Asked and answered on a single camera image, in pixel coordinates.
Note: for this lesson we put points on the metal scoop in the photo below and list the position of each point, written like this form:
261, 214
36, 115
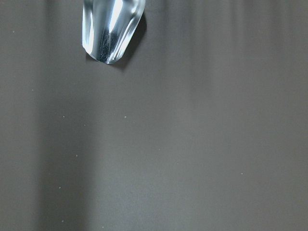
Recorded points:
108, 27

